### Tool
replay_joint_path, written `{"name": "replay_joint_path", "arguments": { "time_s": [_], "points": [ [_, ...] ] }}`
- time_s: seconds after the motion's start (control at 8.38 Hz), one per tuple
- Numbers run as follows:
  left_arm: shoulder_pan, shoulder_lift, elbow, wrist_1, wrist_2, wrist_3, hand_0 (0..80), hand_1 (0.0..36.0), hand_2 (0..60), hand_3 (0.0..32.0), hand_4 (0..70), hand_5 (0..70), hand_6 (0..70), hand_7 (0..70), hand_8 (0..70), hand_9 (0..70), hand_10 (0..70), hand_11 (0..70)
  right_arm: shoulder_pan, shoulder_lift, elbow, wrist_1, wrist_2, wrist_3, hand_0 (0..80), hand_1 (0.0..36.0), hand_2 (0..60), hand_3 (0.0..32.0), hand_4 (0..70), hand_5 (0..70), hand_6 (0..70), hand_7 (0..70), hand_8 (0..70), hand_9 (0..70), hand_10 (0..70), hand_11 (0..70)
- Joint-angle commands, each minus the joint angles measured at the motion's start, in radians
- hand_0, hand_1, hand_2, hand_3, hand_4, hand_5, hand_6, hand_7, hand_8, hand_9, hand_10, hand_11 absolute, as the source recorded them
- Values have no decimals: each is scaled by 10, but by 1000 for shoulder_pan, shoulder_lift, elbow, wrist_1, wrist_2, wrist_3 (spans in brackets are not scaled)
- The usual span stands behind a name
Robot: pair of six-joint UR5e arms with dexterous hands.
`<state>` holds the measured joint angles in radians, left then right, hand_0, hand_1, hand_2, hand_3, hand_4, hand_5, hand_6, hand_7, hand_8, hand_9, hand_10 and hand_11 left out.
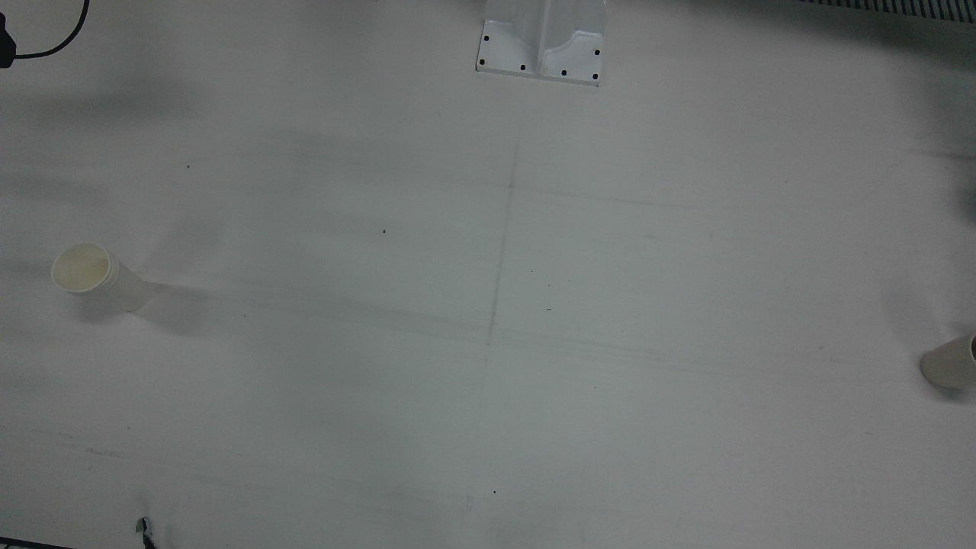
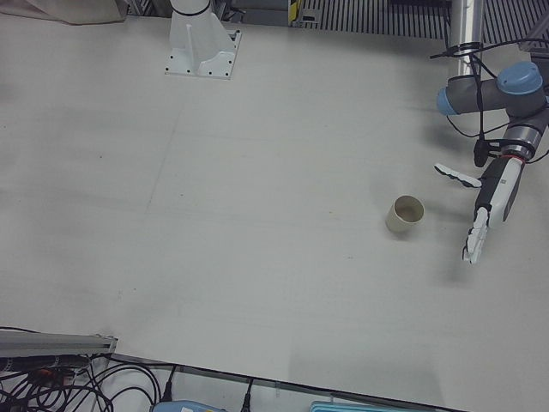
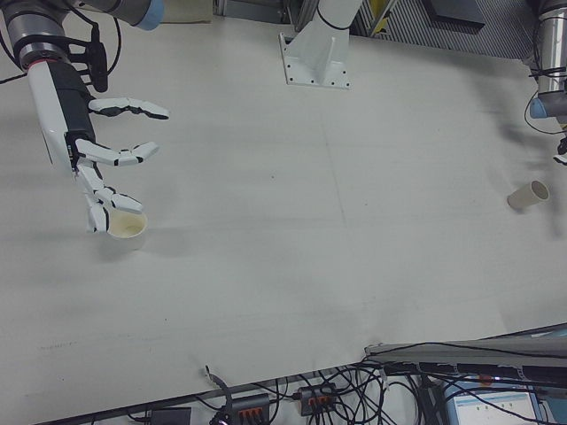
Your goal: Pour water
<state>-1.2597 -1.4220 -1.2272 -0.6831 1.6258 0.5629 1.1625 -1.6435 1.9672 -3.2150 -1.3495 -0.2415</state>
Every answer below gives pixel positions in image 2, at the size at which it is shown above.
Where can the grey UR5e arm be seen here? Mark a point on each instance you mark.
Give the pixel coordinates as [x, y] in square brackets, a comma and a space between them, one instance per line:
[467, 94]

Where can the yellow black hazard strip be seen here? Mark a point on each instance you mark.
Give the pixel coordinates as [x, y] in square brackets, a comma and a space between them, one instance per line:
[294, 10]

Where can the teal plastic box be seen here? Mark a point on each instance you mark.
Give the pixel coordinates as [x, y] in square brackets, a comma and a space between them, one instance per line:
[343, 407]

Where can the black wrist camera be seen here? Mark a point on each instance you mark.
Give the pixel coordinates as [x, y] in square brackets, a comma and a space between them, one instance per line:
[479, 154]

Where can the aluminium profile rail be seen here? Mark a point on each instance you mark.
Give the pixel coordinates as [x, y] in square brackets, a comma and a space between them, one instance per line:
[51, 343]

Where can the beige cup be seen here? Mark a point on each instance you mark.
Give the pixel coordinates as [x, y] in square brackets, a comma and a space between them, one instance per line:
[401, 222]

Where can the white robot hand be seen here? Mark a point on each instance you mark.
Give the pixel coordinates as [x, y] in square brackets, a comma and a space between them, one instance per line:
[499, 193]

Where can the grey slatted panel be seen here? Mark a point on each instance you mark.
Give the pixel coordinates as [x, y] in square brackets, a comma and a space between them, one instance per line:
[377, 15]

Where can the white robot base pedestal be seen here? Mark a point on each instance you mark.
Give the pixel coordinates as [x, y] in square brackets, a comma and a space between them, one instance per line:
[193, 43]

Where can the blue device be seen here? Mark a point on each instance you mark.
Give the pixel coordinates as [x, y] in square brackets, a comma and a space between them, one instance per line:
[184, 406]

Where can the aluminium frame corner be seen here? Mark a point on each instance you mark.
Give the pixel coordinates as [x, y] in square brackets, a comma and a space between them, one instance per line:
[536, 36]

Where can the beige cloth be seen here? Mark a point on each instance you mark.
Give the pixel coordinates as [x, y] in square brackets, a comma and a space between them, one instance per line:
[64, 10]

